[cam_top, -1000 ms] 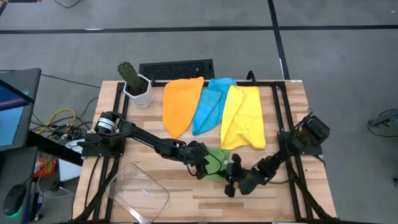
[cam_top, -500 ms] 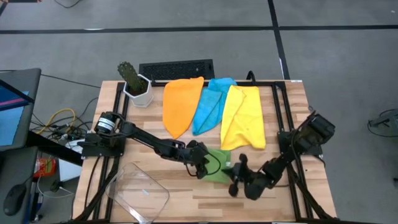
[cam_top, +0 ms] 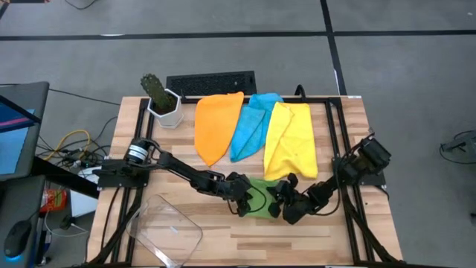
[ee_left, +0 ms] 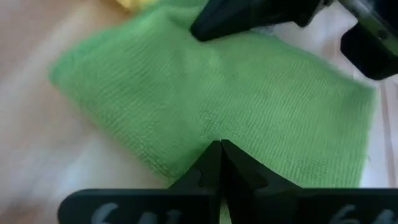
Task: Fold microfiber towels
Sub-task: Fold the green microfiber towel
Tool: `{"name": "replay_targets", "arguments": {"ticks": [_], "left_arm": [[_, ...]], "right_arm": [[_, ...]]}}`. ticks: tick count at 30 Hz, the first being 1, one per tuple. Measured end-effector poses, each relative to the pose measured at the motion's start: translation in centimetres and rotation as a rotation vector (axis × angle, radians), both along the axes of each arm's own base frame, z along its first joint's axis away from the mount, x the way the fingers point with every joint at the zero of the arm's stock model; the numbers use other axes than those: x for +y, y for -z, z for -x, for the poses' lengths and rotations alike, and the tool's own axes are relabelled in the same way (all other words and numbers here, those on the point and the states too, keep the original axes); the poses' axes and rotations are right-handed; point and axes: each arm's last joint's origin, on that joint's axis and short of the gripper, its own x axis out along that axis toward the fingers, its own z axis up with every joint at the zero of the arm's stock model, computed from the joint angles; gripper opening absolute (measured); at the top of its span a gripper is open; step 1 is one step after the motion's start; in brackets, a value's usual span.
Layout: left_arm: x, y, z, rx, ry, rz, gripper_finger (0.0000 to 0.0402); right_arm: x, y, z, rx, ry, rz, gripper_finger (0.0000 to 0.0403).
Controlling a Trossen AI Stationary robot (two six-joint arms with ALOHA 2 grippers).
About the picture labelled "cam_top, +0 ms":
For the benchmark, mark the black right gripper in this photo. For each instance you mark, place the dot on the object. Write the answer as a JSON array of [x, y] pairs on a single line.
[[294, 204]]

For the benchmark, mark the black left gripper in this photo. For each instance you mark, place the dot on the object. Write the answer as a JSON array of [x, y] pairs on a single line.
[[238, 186]]

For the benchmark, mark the green microfiber towel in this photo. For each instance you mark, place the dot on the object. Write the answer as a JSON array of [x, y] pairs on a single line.
[[262, 197]]

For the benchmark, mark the yellow microfiber towel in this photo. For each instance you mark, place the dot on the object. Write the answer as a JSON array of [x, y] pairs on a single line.
[[292, 145]]

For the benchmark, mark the blue microfiber towel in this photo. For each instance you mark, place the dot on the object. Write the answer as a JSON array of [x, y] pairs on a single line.
[[247, 130]]

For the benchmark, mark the orange microfiber towel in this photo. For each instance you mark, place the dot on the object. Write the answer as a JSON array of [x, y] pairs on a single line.
[[217, 126]]

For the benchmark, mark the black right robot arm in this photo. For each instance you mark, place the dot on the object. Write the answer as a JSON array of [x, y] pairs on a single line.
[[327, 190]]

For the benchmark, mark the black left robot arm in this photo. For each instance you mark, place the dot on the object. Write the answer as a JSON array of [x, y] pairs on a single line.
[[186, 171]]

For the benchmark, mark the clear plastic bin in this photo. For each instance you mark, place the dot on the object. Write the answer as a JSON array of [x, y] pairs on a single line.
[[163, 231]]

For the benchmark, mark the black clamp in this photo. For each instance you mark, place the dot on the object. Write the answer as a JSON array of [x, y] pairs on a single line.
[[299, 91]]

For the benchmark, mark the white hexagonal plant pot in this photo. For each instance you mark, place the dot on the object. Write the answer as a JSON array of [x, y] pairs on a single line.
[[169, 118]]

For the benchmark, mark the green cactus plant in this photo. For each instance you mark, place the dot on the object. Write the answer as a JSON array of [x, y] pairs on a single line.
[[156, 91]]

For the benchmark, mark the white box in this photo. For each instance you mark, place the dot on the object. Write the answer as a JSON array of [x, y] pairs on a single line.
[[83, 204]]

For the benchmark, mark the black computer mouse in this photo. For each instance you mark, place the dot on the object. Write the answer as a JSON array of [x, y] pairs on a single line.
[[16, 238]]

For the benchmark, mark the dark monitor with blue screen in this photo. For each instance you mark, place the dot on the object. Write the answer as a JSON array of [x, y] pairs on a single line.
[[15, 149]]

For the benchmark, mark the black aluminium table frame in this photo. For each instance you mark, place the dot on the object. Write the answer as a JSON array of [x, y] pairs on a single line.
[[359, 242]]

